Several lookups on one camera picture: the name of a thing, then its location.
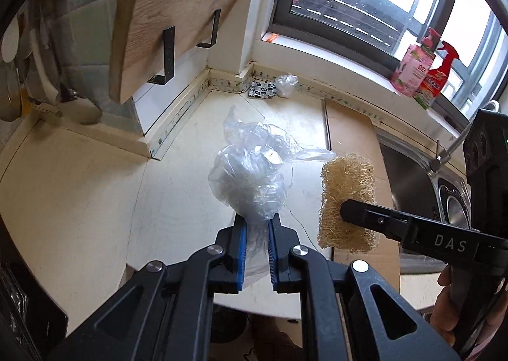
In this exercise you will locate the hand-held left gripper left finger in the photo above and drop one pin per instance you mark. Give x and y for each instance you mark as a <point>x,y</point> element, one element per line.
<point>241,258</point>

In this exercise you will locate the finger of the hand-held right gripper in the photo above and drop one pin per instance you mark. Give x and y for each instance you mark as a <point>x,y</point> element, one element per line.
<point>369,218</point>

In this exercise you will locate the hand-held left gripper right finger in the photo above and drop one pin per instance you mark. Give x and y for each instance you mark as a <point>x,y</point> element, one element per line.
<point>273,258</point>

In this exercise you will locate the beige loofah sponge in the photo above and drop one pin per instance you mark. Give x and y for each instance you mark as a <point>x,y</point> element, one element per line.
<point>345,194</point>

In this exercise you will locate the round beige trash bin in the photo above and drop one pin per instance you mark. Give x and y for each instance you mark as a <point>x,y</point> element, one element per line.
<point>226,323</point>

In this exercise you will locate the large clear plastic bag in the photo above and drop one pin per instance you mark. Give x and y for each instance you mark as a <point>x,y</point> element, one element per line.
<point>250,178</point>

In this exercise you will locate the person's right hand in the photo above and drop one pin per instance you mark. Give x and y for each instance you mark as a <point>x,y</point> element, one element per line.
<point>442,305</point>

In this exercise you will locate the steel faucet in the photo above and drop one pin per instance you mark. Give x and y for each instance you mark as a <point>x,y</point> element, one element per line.
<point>448,151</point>

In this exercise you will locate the steel sink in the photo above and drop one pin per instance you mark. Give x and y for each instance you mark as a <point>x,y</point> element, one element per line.
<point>416,186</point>

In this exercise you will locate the cardboard sheet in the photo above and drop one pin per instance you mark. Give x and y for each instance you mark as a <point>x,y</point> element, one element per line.
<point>349,131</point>

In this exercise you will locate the red spray bottle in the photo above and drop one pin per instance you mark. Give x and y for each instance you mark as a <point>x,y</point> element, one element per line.
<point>438,79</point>

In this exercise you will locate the pink detergent bottle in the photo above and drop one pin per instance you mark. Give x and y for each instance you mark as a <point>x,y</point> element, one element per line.
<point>410,67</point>

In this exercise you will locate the small clear plastic bag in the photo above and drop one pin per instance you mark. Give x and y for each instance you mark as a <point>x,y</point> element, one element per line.
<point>285,85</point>

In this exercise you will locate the black white patterned packet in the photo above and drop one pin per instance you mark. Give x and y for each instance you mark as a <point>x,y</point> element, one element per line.
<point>262,89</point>

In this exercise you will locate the small orange item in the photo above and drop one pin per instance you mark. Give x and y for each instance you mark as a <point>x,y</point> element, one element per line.
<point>272,38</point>

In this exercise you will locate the black gas stove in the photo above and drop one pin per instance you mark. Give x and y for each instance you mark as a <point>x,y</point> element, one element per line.
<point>27,305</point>

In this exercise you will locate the wooden cutting board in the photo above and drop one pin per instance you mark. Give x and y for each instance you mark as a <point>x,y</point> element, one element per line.
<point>178,8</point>

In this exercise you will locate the white rice paddle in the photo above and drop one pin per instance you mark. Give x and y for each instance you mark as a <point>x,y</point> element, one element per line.
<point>8,43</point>

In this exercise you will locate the black metal bracket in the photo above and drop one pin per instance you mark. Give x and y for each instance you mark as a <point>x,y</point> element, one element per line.
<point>168,55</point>
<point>213,32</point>

